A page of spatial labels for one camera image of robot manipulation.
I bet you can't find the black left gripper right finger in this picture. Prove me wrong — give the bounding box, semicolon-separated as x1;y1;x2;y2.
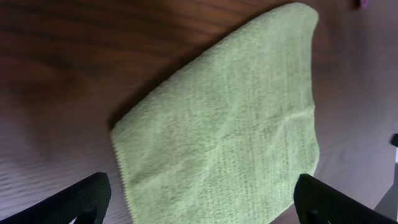
294;174;397;224

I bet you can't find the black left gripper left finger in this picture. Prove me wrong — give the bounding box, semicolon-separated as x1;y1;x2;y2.
1;172;111;224

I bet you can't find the light green microfiber cloth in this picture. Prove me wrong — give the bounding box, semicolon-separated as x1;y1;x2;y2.
111;2;320;224

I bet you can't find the crumpled purple cloth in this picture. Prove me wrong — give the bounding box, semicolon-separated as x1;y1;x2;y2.
359;0;369;8

